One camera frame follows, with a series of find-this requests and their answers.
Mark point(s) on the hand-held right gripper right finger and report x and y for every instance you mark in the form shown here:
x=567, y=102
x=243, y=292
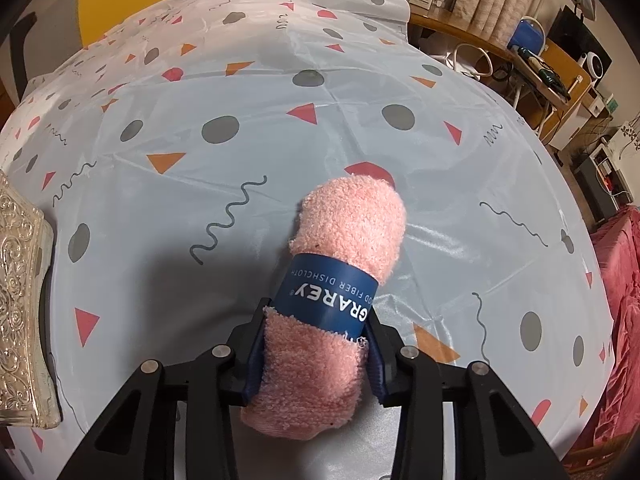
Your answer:
x=378, y=375

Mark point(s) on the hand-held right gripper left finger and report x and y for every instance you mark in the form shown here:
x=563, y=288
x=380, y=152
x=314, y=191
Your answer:
x=256, y=360

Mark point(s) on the pink dishcloth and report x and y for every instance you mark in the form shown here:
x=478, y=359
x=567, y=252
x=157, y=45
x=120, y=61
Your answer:
x=345, y=220

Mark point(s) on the rattan chair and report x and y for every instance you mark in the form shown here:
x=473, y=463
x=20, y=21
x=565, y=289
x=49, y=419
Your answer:
x=595, y=455

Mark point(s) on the ornate gold tissue box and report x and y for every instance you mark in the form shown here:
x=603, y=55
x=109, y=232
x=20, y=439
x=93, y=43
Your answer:
x=20, y=310

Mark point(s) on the pink blanket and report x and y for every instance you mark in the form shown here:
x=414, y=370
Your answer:
x=620, y=310

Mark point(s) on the grey low shelf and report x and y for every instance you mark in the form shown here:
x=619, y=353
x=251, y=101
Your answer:
x=602, y=190

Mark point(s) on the white tote bag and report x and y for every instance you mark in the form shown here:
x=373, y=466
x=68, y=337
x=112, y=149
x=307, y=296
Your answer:
x=467, y=60

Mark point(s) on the black tools bundle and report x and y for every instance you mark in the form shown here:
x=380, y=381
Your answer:
x=542, y=72

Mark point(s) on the wooden desk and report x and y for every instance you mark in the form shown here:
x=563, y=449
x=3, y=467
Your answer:
x=460, y=32

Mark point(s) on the wooden board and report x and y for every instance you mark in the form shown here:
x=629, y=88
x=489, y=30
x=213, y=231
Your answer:
x=572, y=75

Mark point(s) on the blue folding chair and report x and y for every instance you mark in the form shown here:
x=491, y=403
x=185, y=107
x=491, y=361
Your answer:
x=525, y=35

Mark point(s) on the white desk fan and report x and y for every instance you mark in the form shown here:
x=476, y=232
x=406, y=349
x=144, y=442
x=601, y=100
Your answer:
x=595, y=66

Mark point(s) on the black monitor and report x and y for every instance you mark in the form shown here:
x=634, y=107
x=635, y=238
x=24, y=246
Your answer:
x=570, y=35

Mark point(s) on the hanging beige bag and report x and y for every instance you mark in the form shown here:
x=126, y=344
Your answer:
x=584, y=2

